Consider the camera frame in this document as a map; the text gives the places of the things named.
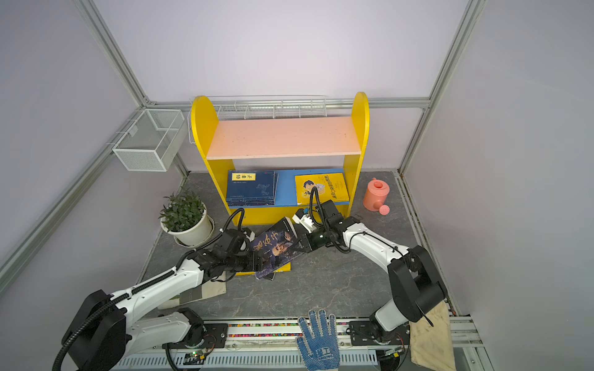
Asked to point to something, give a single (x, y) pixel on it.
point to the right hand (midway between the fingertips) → (294, 249)
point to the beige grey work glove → (205, 290)
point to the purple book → (275, 246)
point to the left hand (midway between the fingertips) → (261, 264)
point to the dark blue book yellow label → (252, 188)
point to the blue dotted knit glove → (319, 345)
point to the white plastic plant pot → (199, 235)
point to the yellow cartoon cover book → (329, 186)
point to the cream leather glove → (431, 346)
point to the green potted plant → (183, 211)
